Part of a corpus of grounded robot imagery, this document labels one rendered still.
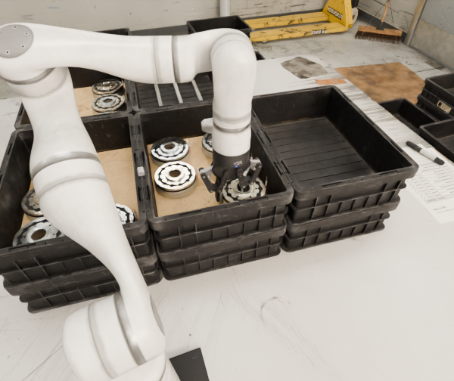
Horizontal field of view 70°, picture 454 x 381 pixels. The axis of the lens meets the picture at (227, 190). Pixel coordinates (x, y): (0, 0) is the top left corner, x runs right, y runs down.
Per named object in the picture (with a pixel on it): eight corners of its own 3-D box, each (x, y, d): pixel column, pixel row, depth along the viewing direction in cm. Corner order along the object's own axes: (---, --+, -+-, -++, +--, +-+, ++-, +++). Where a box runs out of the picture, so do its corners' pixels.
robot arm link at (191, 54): (251, 23, 54) (166, 24, 53) (259, 44, 48) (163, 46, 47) (249, 65, 59) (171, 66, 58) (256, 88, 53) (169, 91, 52)
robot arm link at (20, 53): (169, 10, 48) (175, 51, 56) (-18, 13, 47) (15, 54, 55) (170, 63, 46) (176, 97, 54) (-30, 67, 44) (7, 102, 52)
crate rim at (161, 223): (295, 202, 68) (296, 194, 66) (150, 232, 62) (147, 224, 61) (239, 104, 95) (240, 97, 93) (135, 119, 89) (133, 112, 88)
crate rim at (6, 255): (150, 232, 62) (147, 224, 61) (-24, 268, 57) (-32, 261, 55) (135, 119, 89) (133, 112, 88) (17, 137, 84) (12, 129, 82)
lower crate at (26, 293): (164, 286, 77) (157, 257, 69) (28, 318, 72) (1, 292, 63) (147, 175, 104) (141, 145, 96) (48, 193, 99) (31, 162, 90)
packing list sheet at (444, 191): (507, 208, 94) (508, 206, 94) (443, 228, 89) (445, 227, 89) (424, 142, 116) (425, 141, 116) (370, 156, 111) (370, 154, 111)
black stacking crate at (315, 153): (401, 205, 80) (421, 170, 72) (289, 230, 75) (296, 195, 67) (325, 118, 107) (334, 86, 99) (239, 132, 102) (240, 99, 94)
